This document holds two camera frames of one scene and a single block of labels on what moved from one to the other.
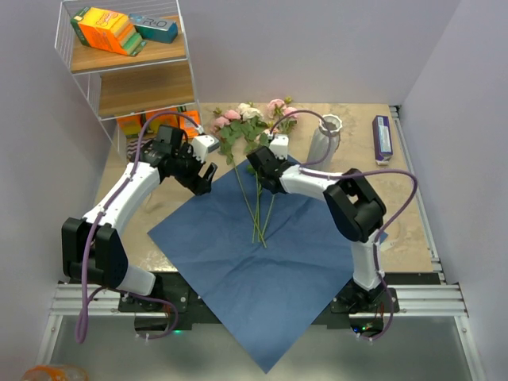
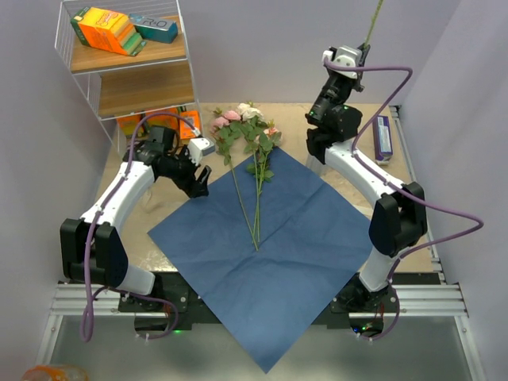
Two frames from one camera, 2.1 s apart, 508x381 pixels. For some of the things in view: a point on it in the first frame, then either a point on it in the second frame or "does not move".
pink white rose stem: (250, 113) does not move
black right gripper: (282, 161) to (355, 82)
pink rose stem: (290, 113) to (375, 17)
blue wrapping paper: (272, 267) does not move
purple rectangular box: (382, 139) does not move
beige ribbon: (150, 208) does not move
